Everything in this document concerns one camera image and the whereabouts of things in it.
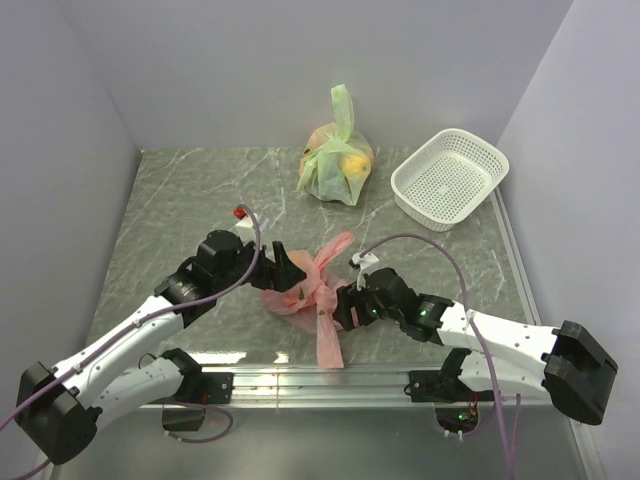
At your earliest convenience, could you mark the green plastic bag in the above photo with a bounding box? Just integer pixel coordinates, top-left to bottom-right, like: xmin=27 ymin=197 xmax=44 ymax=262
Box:
xmin=296 ymin=84 xmax=374 ymax=206

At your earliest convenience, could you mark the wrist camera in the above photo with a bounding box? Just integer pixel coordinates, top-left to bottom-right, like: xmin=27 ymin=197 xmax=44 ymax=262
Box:
xmin=233 ymin=207 xmax=269 ymax=243
xmin=349 ymin=252 xmax=380 ymax=281

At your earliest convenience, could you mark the aluminium front rail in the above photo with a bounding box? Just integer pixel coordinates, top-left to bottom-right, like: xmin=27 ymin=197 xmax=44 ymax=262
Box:
xmin=124 ymin=363 xmax=584 ymax=410

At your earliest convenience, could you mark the white perforated plastic basket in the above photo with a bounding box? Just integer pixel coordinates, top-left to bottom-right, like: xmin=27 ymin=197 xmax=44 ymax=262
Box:
xmin=390 ymin=128 xmax=510 ymax=232

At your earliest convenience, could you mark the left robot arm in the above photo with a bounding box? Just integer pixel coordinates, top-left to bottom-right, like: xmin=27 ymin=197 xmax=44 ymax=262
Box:
xmin=15 ymin=230 xmax=306 ymax=465

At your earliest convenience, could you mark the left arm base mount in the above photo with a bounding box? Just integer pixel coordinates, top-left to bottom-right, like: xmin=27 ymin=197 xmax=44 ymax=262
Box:
xmin=161 ymin=372 xmax=234 ymax=433

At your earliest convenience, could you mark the yellow fruit in green bag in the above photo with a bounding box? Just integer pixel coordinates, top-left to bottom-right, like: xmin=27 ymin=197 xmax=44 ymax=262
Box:
xmin=340 ymin=154 xmax=372 ymax=181

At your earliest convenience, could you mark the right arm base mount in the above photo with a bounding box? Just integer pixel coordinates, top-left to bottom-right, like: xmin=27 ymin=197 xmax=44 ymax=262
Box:
xmin=404 ymin=370 xmax=496 ymax=441

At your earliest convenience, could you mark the orange fruit in green bag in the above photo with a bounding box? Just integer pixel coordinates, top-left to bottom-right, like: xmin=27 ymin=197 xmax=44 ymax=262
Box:
xmin=303 ymin=122 xmax=337 ymax=156

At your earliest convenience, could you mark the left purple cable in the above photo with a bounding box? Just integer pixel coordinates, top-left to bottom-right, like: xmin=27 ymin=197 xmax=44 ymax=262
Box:
xmin=0 ymin=204 xmax=264 ymax=479

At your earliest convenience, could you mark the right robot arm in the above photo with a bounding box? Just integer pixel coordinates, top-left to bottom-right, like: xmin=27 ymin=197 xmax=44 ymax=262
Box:
xmin=333 ymin=268 xmax=618 ymax=426

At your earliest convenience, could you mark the fruit in pink bag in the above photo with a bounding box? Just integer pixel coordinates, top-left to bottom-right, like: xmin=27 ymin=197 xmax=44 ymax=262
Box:
xmin=287 ymin=250 xmax=314 ymax=274

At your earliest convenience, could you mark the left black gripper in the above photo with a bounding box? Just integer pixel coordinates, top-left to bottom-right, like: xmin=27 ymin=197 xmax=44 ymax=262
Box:
xmin=215 ymin=234 xmax=306 ymax=292

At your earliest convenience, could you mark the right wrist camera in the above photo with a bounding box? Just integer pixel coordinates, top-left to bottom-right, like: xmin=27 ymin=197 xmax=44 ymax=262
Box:
xmin=349 ymin=252 xmax=380 ymax=281

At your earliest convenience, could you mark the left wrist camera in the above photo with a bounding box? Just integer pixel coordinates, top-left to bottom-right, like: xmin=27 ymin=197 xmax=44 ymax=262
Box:
xmin=233 ymin=207 xmax=269 ymax=243

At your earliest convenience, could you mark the pink plastic bag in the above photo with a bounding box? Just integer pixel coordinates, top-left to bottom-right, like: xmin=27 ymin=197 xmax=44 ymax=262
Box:
xmin=260 ymin=231 xmax=354 ymax=369

